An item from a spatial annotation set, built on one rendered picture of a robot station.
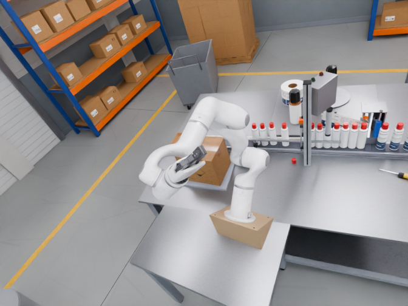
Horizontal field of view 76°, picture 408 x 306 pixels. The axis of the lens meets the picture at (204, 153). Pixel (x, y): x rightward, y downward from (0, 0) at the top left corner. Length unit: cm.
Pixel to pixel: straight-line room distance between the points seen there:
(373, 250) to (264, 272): 104
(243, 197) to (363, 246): 117
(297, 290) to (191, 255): 104
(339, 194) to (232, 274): 83
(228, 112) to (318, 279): 172
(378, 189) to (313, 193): 37
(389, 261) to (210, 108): 178
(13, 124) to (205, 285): 418
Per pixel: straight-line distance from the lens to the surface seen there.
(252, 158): 148
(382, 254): 240
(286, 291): 245
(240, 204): 155
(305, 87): 159
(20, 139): 517
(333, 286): 248
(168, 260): 178
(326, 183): 192
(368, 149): 210
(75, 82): 476
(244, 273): 162
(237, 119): 116
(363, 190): 192
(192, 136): 100
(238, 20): 511
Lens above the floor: 232
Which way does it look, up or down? 41 degrees down
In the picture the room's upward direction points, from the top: 21 degrees counter-clockwise
